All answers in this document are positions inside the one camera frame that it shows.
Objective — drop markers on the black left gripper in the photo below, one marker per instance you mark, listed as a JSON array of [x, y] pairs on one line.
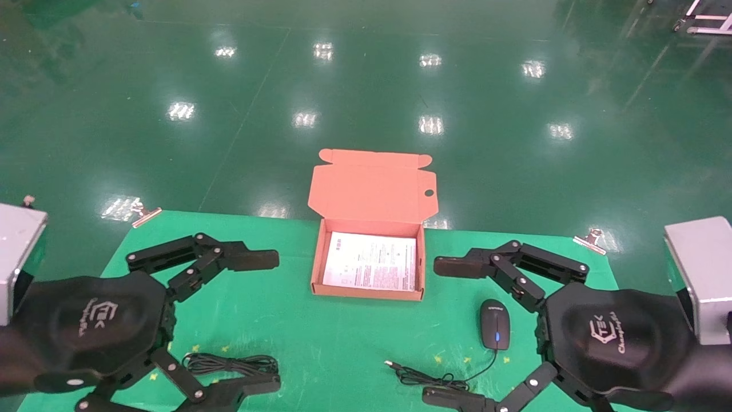
[[86, 326]]

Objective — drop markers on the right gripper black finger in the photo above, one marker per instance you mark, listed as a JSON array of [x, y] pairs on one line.
[[457, 399], [463, 266]]

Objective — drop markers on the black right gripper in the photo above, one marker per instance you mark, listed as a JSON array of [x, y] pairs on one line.
[[617, 337]]

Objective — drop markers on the orange cardboard box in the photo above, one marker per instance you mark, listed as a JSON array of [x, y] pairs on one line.
[[372, 189]]

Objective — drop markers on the green table cloth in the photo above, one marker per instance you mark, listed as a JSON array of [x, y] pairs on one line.
[[286, 320]]

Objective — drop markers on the white printed instruction sheet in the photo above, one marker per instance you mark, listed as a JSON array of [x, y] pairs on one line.
[[372, 260]]

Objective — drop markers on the metal cloth clip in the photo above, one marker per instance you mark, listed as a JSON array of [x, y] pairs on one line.
[[146, 214], [590, 241]]

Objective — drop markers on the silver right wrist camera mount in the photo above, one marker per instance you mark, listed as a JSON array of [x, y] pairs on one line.
[[703, 274]]

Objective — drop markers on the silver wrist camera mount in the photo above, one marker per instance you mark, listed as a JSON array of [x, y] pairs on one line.
[[20, 257], [703, 274]]

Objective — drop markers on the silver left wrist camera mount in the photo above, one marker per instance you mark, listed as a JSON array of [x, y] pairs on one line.
[[20, 257]]

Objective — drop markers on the white wheeled cart frame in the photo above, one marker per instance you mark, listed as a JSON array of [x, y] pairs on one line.
[[706, 24]]

